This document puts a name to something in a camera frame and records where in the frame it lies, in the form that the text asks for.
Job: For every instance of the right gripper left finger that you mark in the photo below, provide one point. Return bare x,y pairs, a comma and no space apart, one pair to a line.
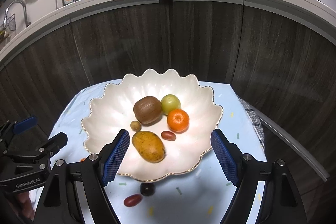
98,171

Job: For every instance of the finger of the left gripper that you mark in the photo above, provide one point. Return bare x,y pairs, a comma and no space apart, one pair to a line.
24,125
51,147

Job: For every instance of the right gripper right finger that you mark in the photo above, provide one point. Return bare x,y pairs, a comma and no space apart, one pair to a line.
243,171

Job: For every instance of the red date fruit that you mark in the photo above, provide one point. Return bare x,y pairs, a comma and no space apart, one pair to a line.
133,200

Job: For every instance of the dark purple plum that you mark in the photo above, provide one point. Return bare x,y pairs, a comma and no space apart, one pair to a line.
147,189

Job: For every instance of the yellow mango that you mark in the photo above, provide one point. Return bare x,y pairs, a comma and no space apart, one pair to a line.
149,146

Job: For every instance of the round brown longan fruit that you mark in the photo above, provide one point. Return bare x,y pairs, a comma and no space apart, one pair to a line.
136,126

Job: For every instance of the red oval cherry tomato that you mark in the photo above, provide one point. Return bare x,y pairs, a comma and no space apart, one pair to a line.
168,135

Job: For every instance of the brown kiwi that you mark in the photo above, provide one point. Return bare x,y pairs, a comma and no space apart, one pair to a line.
147,110

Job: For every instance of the small orange mandarin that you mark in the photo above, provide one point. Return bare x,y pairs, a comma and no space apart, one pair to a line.
178,120

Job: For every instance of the green apple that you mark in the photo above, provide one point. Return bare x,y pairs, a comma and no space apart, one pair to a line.
170,102

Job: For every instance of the white kitchen countertop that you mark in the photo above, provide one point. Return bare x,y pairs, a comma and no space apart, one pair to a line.
311,13

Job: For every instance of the person's left hand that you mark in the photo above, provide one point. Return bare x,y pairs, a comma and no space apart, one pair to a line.
26,205

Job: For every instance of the light blue patterned tablecloth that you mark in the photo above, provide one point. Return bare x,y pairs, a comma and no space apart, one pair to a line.
200,196

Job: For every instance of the steel sink faucet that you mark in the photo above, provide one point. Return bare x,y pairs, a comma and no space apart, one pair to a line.
11,21

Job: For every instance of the dark wood cabinet fronts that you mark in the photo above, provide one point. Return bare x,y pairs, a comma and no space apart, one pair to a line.
281,67

